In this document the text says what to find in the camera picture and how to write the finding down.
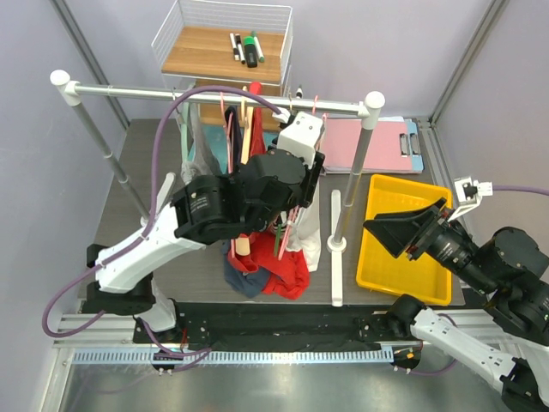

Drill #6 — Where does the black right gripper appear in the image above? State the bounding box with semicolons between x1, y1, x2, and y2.
361;195;496;291

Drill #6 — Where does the white tank top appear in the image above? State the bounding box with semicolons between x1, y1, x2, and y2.
286;189;322;272

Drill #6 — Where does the pink wire hanger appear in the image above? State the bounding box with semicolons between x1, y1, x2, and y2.
276;112;324;271
220;92;235;173

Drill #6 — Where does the green plastic hanger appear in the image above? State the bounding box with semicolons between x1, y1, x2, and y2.
274;221;282;257

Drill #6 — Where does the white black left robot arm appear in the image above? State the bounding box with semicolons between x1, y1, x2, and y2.
86;148;324;342

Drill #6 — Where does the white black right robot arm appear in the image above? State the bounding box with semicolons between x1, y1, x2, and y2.
363;198;548;411

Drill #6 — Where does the wooden hanger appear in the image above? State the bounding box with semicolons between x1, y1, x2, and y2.
235;98;254;256

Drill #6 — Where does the mint green hanger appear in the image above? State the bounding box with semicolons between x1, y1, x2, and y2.
175;101;195;176

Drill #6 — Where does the yellow plastic tray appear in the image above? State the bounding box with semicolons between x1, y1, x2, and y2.
355;174;452;306

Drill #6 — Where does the pink clipboard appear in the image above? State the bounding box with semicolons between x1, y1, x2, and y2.
319;118;413;175

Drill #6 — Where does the silver clothes rack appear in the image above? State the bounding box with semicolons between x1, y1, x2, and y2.
50;70;385;296

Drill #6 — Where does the teal folder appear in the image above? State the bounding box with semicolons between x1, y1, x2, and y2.
187;125;278;173

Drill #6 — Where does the red t-shirt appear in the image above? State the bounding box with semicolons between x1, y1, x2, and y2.
225;106;310;300

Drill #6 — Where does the grey garment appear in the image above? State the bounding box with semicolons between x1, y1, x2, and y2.
181;103;221;185

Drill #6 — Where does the navy blue garment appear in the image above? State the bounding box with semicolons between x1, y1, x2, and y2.
221;242;270;299

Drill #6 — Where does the black white marker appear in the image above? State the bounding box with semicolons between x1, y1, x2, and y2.
229;32;240;61
234;33;246;64

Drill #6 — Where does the green highlighter marker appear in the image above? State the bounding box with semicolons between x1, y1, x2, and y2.
243;36;258;68

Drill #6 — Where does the green capped marker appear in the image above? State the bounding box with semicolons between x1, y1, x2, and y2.
251;31;265;63

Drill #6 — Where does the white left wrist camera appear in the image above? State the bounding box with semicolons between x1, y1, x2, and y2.
275;112;324;167

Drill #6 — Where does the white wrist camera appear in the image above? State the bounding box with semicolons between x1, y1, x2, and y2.
448;177;493;221
275;112;324;167

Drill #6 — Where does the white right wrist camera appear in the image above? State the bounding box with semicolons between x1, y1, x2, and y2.
448;177;493;221

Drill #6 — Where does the white wire shelf basket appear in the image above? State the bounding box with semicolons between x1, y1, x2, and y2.
151;1;293;96

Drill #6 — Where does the white slotted cable duct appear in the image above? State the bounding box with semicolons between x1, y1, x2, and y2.
72;347;394;366

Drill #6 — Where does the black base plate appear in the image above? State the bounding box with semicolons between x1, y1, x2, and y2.
81;244;425;351

